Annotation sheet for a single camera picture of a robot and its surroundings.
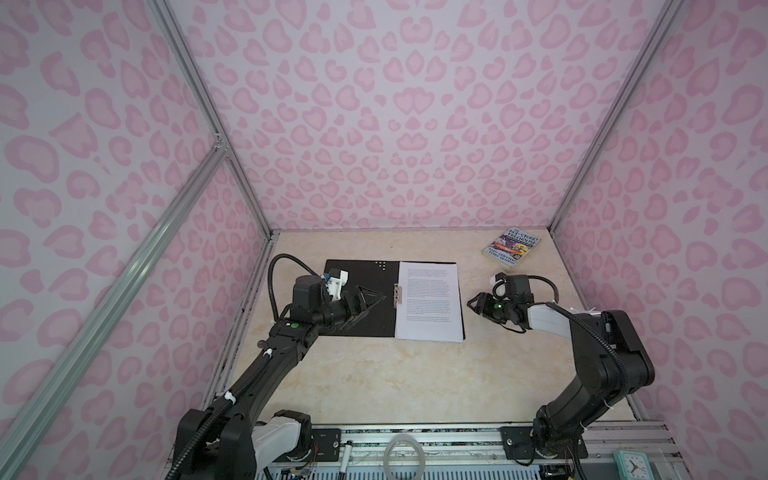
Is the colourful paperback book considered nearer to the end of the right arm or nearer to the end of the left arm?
the end of the right arm

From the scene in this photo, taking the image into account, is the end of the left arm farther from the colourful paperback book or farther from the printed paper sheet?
the colourful paperback book

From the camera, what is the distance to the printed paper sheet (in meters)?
0.95

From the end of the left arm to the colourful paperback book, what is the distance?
58cm

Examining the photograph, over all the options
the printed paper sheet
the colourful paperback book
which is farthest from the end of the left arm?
the colourful paperback book

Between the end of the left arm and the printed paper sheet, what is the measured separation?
0.87 ft

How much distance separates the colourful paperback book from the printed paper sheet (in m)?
0.17

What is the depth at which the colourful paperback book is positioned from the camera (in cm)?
110

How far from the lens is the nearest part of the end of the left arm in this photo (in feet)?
2.13
